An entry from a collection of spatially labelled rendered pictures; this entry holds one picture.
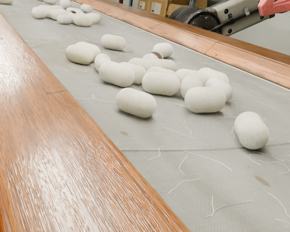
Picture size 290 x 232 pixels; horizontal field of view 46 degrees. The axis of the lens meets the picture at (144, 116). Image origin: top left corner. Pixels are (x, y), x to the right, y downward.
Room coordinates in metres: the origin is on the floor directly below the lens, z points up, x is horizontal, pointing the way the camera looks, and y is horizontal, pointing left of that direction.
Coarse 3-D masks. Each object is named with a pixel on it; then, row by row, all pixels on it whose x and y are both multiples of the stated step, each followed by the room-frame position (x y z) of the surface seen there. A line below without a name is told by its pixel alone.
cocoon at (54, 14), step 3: (51, 12) 0.66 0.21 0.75; (54, 12) 0.66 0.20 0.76; (57, 12) 0.66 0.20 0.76; (60, 12) 0.66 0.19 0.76; (63, 12) 0.67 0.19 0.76; (66, 12) 0.67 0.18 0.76; (51, 15) 0.66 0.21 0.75; (54, 15) 0.66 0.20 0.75; (57, 15) 0.66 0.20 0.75; (54, 18) 0.66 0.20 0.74
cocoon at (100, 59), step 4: (96, 56) 0.36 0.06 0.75; (100, 56) 0.35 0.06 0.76; (104, 56) 0.35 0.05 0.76; (108, 56) 0.36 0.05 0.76; (96, 60) 0.34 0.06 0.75; (100, 60) 0.34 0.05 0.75; (104, 60) 0.34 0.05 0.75; (108, 60) 0.34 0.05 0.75; (96, 64) 0.34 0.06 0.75; (100, 64) 0.34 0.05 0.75; (96, 68) 0.34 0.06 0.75
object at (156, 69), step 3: (156, 66) 0.33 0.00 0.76; (150, 69) 0.33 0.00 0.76; (153, 69) 0.33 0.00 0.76; (156, 69) 0.33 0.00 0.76; (159, 69) 0.33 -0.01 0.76; (162, 69) 0.33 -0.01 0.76; (165, 69) 0.33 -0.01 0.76; (147, 72) 0.33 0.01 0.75; (159, 72) 0.32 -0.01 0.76; (162, 72) 0.32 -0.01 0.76; (165, 72) 0.32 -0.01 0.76; (168, 72) 0.32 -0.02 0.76; (171, 72) 0.32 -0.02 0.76; (174, 72) 0.32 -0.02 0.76; (177, 75) 0.33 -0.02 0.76
